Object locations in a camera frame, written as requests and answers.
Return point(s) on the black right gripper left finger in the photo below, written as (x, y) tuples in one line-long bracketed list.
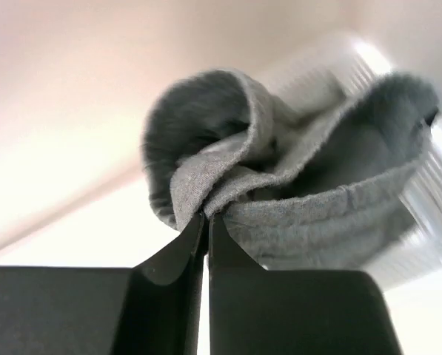
[(152, 308)]

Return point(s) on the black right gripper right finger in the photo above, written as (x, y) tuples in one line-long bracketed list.
[(256, 311)]

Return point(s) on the grey drawstring shorts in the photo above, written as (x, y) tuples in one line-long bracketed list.
[(312, 179)]

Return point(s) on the white perforated plastic basket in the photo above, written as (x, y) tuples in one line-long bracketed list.
[(354, 63)]

